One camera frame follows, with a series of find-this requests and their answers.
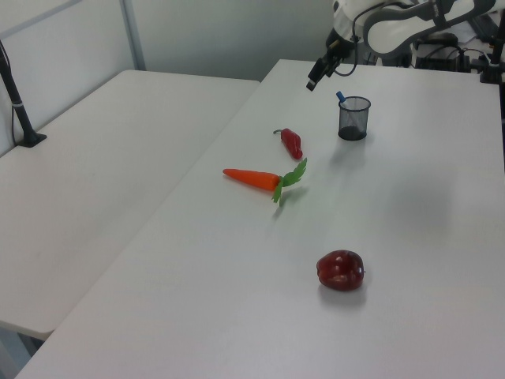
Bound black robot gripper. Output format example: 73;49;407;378
306;38;354;92

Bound blue white marker pen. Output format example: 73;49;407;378
335;91;356;124

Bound black mesh pen cup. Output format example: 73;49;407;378
338;95;372;141

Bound red toy chili pepper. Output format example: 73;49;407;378
272;128;305;160

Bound black electronics box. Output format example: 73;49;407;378
413;46;481;74

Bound black rounded device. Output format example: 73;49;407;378
417;32;459;47

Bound orange toy carrot green leaves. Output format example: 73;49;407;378
223;157;309;207

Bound black clamp stand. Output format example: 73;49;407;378
479;31;505;84

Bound dark red toy apple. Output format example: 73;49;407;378
316;249;366;292

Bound black pole stand with base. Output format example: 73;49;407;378
0;39;48;148

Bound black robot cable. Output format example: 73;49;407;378
334;2;386;77

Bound grey partition frame post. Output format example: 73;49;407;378
120;0;147;72

